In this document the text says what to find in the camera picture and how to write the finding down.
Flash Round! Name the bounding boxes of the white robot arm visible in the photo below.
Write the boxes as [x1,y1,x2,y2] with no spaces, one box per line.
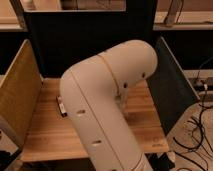
[60,40,157,171]

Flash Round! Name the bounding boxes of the small dark rectangular packet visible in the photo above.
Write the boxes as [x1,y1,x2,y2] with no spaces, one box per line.
[56,96,67,117]

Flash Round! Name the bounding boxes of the right dark side panel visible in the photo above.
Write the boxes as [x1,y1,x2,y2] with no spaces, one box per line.
[147,37,200,136]

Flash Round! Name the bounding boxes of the black back panel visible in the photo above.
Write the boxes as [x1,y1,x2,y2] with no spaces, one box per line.
[24,0,157,78]

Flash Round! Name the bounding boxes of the left wooden side panel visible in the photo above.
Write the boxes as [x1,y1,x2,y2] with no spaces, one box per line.
[0,39,42,148]

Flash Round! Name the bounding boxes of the power strip on floor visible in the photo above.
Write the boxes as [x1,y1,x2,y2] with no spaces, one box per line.
[193,78,213,91]

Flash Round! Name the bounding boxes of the black floor cables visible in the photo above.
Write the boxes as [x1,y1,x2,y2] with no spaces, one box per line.
[172,56,213,171]

